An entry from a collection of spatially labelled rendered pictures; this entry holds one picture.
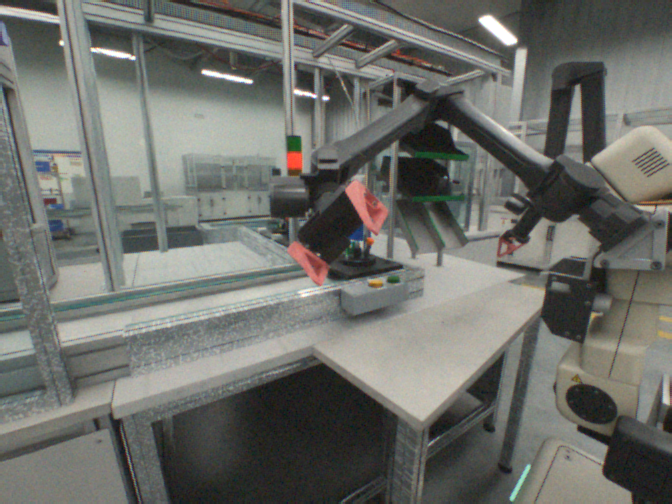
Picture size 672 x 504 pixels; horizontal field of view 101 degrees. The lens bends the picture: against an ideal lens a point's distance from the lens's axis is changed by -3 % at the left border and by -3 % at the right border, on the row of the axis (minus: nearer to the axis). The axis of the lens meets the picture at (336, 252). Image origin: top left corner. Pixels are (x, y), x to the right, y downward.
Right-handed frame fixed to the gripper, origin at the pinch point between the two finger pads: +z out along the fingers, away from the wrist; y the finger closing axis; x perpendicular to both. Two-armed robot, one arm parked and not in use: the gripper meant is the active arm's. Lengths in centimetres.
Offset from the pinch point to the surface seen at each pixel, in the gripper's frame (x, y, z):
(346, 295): 29.5, -21.0, -32.9
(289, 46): -22, 15, -88
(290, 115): -9, 0, -80
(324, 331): 29, -31, -27
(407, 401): 33.2, -15.5, 0.4
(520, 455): 159, -33, -20
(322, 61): -6, 28, -198
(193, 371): 4, -48, -14
